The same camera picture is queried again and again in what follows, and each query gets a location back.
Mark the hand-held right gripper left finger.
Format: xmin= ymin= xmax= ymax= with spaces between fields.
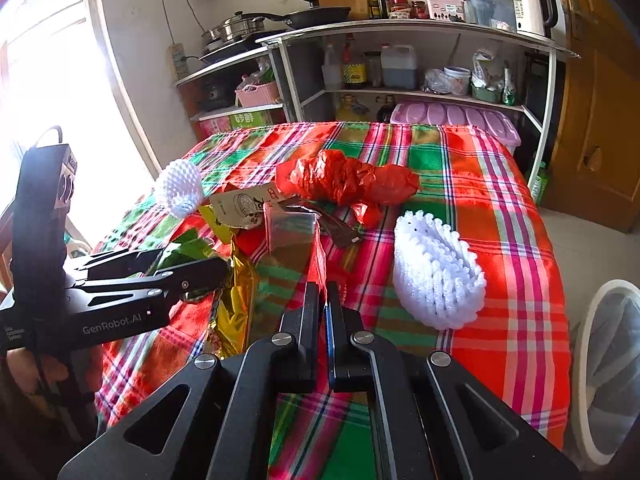
xmin=57 ymin=282 xmax=321 ymax=480

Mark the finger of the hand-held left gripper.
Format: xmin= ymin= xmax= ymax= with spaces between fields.
xmin=86 ymin=257 xmax=232 ymax=309
xmin=74 ymin=247 xmax=167 ymax=282

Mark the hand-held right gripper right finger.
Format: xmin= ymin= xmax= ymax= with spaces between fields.
xmin=324 ymin=285 xmax=582 ymax=480

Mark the green foil wrapper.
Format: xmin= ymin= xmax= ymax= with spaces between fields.
xmin=159 ymin=229 xmax=217 ymax=272

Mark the gold foil wrapper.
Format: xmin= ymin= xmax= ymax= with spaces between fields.
xmin=206 ymin=239 xmax=261 ymax=357

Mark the clear plastic packet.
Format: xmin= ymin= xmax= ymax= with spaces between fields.
xmin=263 ymin=202 xmax=328 ymax=306

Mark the dark brown foil wrapper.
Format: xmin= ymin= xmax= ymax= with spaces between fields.
xmin=278 ymin=197 xmax=364 ymax=249

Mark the white trash bin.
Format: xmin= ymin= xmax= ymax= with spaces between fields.
xmin=570 ymin=280 xmax=640 ymax=472

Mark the person's left hand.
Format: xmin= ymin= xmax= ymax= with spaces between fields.
xmin=4 ymin=347 xmax=69 ymax=397

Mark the printed cardboard packaging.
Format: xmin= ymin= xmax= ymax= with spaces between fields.
xmin=209 ymin=187 xmax=282 ymax=229

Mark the small white foam fruit net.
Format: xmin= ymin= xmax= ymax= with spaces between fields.
xmin=154 ymin=159 xmax=204 ymax=219

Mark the large white foam fruit net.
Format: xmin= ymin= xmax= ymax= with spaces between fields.
xmin=393 ymin=210 xmax=487 ymax=331

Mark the green cardboard box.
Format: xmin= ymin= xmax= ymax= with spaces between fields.
xmin=197 ymin=105 xmax=287 ymax=137

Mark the red plastic bag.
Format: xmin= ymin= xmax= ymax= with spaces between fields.
xmin=276 ymin=149 xmax=421 ymax=229

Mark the dark cooking pot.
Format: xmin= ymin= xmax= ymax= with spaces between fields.
xmin=199 ymin=77 xmax=237 ymax=112

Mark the plaid tablecloth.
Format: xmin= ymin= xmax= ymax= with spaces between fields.
xmin=92 ymin=121 xmax=572 ymax=480

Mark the pink plastic basket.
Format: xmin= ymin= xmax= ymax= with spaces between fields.
xmin=235 ymin=79 xmax=281 ymax=109

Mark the white power strip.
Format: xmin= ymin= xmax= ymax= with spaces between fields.
xmin=167 ymin=42 xmax=187 ymax=81

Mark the black induction cooker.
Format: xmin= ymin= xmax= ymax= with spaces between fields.
xmin=199 ymin=35 xmax=273 ymax=64

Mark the yellow cooking oil bottle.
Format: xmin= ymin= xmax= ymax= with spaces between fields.
xmin=334 ymin=93 xmax=374 ymax=123

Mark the clear plastic bottle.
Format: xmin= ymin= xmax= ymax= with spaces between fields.
xmin=322 ymin=42 xmax=344 ymax=91

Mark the steel steamer pot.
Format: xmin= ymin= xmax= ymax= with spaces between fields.
xmin=202 ymin=10 xmax=271 ymax=44

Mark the yellow label soy sauce bottle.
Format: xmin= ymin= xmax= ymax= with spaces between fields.
xmin=342 ymin=35 xmax=369 ymax=90

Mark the pink lid storage box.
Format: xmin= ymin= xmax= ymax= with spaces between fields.
xmin=389 ymin=101 xmax=521 ymax=159

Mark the green glass bottle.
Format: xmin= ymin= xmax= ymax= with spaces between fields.
xmin=529 ymin=160 xmax=549 ymax=204

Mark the crumpled clear plastic bag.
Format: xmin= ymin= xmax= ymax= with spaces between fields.
xmin=422 ymin=67 xmax=451 ymax=96

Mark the black frying pan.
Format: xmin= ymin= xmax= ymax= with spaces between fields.
xmin=272 ymin=0 xmax=353 ymax=30

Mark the dark liquid plastic jug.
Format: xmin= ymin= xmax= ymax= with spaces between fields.
xmin=380 ymin=43 xmax=419 ymax=90

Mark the white round tub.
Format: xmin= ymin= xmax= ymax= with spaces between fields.
xmin=443 ymin=66 xmax=472 ymax=96

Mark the green bowl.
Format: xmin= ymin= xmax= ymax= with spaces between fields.
xmin=470 ymin=85 xmax=504 ymax=104

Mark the white kitchen shelf rack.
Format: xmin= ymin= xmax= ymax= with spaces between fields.
xmin=172 ymin=19 xmax=582 ymax=182

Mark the white food bag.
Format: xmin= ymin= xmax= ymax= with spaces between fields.
xmin=470 ymin=49 xmax=507 ymax=91

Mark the pink utensil holder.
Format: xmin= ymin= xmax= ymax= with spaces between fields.
xmin=426 ymin=0 xmax=465 ymax=22

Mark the wooden door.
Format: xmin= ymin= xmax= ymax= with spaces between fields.
xmin=541 ymin=0 xmax=640 ymax=234

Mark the clear lidded plastic container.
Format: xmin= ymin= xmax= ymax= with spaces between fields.
xmin=462 ymin=0 xmax=517 ymax=31

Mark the white electric kettle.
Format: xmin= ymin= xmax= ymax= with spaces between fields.
xmin=511 ymin=0 xmax=559 ymax=39

